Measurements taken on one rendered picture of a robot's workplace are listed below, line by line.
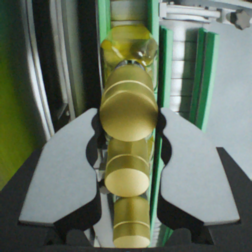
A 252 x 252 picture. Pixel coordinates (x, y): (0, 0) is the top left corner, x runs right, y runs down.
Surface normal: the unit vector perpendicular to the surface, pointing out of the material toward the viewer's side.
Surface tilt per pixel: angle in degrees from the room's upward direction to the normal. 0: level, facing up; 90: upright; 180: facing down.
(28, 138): 90
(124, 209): 90
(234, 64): 0
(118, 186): 0
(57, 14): 1
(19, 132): 90
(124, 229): 90
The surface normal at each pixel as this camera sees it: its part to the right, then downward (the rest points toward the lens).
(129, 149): 0.11, -0.83
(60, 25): 0.00, 0.55
